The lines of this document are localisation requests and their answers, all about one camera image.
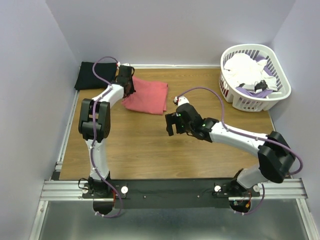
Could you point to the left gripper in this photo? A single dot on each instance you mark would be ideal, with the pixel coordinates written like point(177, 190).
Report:
point(131, 90)

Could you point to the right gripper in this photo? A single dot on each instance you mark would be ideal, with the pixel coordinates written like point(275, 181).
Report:
point(171, 118)

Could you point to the red t shirt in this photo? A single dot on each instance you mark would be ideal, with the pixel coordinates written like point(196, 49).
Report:
point(150, 97)

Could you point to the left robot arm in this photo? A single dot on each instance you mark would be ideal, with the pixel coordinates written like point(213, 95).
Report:
point(95, 125)

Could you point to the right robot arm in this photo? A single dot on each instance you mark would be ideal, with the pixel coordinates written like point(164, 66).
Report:
point(273, 153)

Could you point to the white garment in basket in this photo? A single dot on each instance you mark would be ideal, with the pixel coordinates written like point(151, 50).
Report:
point(232, 67)

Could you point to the white laundry basket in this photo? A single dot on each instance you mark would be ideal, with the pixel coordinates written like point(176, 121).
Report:
point(244, 102)

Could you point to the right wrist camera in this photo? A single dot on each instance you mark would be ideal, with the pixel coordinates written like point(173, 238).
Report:
point(180, 100)

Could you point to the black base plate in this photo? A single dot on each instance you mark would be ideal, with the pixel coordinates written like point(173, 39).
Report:
point(167, 193)

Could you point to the aluminium rail frame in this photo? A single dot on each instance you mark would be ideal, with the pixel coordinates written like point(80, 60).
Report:
point(67, 190)

